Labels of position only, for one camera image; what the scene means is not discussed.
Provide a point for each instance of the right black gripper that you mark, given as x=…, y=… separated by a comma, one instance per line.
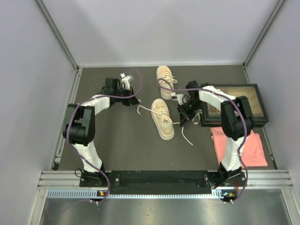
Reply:
x=183, y=118

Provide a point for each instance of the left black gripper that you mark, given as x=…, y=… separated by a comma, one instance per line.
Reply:
x=131, y=101

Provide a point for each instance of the white shoelace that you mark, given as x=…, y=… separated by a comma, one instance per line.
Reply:
x=164, y=117

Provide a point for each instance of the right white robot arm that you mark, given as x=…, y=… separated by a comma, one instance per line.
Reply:
x=237, y=121

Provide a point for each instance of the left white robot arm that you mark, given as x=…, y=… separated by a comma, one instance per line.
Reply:
x=79, y=126

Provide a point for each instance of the white ribbon loop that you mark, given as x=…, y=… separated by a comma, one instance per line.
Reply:
x=197, y=119

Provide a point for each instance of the dark framed display box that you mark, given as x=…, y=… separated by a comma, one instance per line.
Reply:
x=211, y=116

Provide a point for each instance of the pink folded cloth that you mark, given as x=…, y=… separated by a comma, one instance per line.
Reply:
x=253, y=154

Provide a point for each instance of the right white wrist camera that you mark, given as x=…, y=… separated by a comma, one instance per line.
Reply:
x=178, y=97

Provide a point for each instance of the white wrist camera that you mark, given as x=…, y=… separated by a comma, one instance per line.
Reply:
x=125, y=81
x=178, y=97

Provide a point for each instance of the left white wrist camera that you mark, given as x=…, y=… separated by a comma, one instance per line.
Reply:
x=125, y=81

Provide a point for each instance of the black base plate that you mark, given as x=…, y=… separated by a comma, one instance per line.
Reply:
x=168, y=182

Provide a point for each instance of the grey slotted cable duct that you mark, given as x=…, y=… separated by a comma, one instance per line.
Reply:
x=73, y=193

